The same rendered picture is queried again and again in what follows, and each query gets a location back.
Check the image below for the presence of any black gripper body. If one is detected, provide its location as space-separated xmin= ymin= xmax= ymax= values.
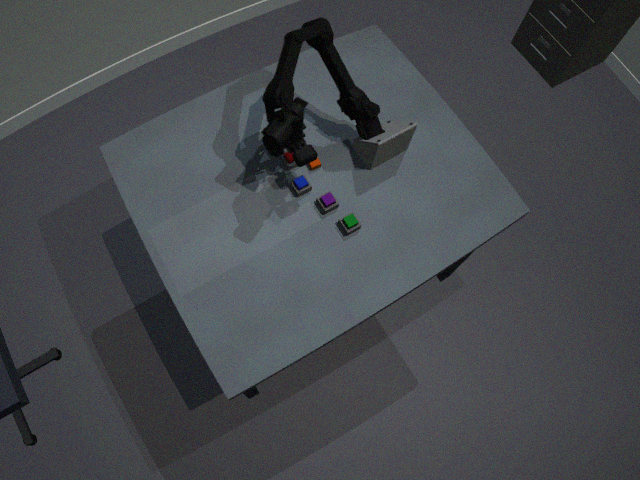
xmin=289 ymin=124 xmax=318 ymax=167

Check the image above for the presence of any blue button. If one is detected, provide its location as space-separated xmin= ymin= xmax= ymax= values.
xmin=289 ymin=174 xmax=312 ymax=197

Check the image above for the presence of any small orange block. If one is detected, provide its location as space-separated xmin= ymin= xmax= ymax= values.
xmin=308 ymin=157 xmax=321 ymax=171

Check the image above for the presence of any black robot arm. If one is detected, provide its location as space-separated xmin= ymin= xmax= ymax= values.
xmin=262 ymin=17 xmax=385 ymax=157

